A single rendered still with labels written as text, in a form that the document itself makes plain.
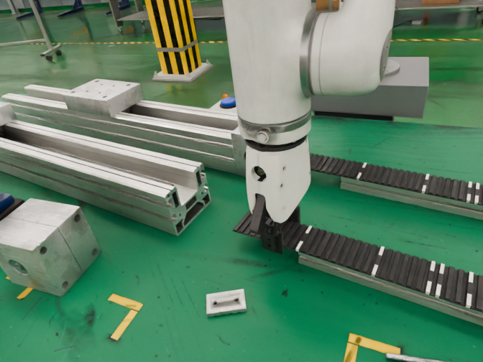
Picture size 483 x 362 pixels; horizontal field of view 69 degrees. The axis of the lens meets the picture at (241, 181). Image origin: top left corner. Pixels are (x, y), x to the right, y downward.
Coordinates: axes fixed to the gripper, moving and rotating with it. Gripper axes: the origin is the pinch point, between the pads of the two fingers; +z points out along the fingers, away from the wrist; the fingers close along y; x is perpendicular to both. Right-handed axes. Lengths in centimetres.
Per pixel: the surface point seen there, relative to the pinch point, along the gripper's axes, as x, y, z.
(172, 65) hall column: 243, 244, 68
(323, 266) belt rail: -7.0, -2.0, 2.8
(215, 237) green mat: 10.6, -2.4, 3.9
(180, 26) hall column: 227, 251, 31
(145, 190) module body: 20.7, -4.9, -4.3
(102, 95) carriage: 52, 16, -9
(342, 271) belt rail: -9.6, -1.9, 2.7
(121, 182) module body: 26.0, -4.8, -4.4
